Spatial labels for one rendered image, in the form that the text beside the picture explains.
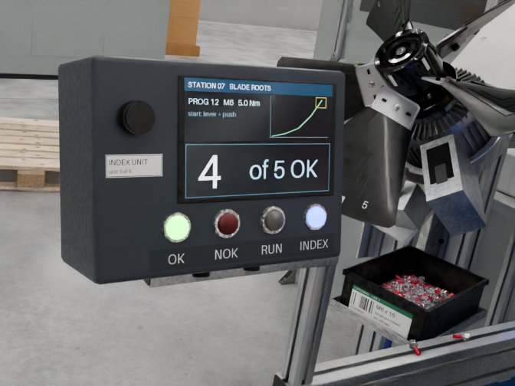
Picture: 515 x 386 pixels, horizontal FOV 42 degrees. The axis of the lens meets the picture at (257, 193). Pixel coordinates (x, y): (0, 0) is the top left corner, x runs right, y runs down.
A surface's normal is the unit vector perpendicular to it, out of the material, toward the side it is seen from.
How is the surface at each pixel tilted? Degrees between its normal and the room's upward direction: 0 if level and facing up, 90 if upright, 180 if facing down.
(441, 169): 50
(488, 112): 22
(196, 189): 75
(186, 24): 90
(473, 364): 90
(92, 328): 0
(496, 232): 90
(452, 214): 121
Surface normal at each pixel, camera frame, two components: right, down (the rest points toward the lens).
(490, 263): -0.86, 0.04
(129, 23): 0.56, 0.35
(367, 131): 0.02, -0.33
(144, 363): 0.14, -0.93
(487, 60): -0.56, -0.57
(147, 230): 0.52, 0.10
